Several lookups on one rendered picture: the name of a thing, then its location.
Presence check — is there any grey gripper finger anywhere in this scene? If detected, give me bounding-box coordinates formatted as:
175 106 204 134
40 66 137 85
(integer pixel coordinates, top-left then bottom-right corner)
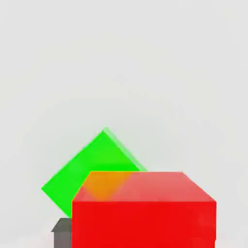
50 217 73 248

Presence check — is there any small red cube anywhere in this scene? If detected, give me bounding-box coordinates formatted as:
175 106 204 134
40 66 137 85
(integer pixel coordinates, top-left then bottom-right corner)
71 171 217 248

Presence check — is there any small green cube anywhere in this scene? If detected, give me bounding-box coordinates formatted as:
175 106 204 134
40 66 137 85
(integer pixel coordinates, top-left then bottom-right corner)
41 126 148 218

